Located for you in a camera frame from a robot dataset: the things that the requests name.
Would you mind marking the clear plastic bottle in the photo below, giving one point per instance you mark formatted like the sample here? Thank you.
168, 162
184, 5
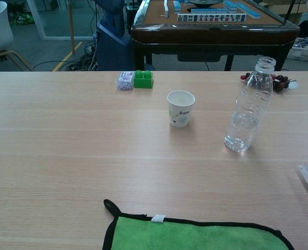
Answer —
247, 117

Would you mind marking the white paper cup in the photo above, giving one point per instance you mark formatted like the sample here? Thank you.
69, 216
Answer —
181, 114

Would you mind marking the green toy building brick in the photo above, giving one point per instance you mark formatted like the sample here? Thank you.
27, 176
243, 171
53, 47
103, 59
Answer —
143, 82

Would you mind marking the blue machine base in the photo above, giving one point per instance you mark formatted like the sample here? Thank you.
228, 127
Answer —
112, 52

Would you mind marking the brown mahjong table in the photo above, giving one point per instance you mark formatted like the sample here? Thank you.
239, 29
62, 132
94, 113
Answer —
208, 34

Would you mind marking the green microfiber cloth black trim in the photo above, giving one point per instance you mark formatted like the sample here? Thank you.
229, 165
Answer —
182, 234

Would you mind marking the blue-backed mahjong tile row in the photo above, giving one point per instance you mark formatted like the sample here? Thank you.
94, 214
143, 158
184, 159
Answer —
208, 11
177, 7
245, 10

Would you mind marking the face-up mahjong tile row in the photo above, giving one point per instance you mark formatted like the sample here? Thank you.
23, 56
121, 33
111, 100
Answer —
211, 18

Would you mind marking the bunch of red grapes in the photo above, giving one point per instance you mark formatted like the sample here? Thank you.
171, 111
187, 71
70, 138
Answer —
280, 82

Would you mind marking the white plastic crate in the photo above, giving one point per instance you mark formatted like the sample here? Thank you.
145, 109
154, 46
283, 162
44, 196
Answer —
302, 53

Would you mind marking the black tripod stand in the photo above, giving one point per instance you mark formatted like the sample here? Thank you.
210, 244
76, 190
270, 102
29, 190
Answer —
288, 11

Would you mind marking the wooden post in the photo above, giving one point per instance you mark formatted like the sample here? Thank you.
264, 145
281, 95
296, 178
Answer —
71, 31

